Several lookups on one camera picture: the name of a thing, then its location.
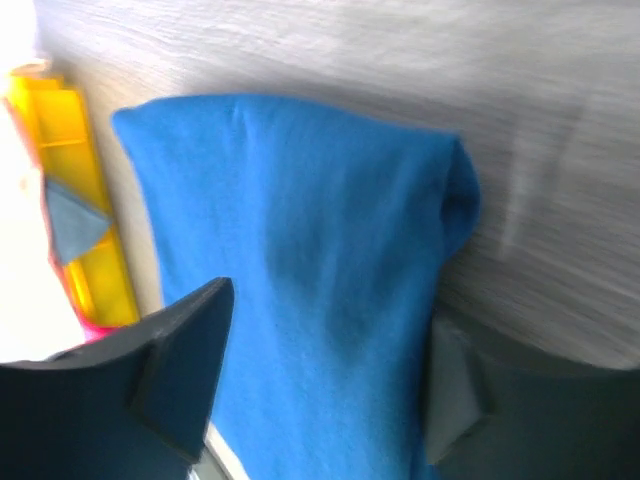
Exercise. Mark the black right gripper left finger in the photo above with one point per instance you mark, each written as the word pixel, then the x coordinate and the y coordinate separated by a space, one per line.
pixel 133 405

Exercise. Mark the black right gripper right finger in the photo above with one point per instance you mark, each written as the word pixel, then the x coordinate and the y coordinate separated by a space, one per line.
pixel 498 408

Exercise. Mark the blue Mickey print t-shirt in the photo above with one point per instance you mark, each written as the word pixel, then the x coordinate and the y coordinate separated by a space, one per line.
pixel 333 228

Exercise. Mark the magenta t-shirt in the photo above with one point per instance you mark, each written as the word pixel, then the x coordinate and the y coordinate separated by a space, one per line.
pixel 95 333

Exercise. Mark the grey blue t-shirt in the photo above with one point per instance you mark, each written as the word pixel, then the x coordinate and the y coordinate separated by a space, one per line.
pixel 76 225

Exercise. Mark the yellow plastic bin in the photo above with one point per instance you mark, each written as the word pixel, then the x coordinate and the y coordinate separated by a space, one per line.
pixel 56 117

